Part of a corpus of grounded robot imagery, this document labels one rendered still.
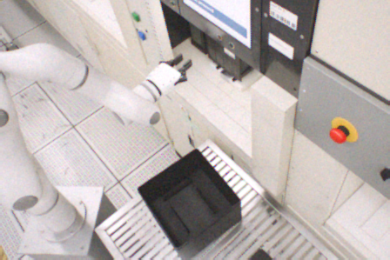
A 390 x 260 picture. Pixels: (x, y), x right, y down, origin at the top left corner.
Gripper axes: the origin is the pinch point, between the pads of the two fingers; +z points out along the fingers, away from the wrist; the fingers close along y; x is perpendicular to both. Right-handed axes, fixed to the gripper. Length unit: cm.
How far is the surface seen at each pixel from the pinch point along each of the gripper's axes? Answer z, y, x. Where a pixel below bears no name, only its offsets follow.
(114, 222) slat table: -53, 5, -43
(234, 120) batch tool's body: 7.7, 16.2, -31.9
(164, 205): -36, 16, -42
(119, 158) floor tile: -20, -65, -119
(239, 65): 20.9, 8.9, -14.5
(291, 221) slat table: -9, 57, -43
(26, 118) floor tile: -42, -146, -119
